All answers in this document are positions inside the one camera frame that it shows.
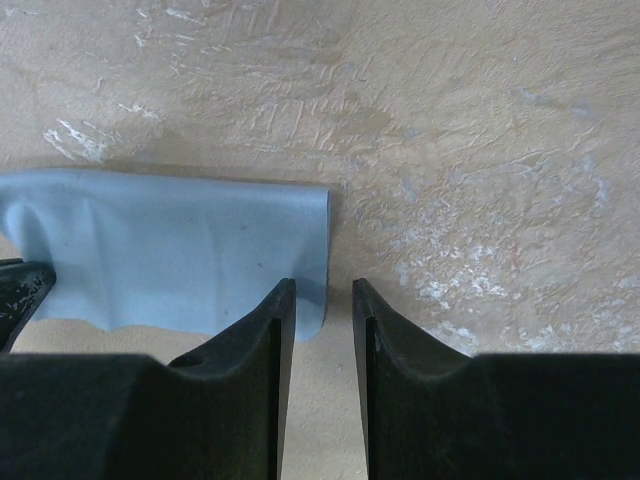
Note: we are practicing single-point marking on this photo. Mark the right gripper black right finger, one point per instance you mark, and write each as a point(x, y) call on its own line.
point(407, 418)

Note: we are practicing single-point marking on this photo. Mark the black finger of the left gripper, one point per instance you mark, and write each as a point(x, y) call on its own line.
point(23, 288)

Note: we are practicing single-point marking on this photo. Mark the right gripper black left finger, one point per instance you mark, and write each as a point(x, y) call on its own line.
point(233, 397)

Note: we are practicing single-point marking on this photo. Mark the blue cleaning cloth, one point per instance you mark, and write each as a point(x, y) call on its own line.
point(186, 254)

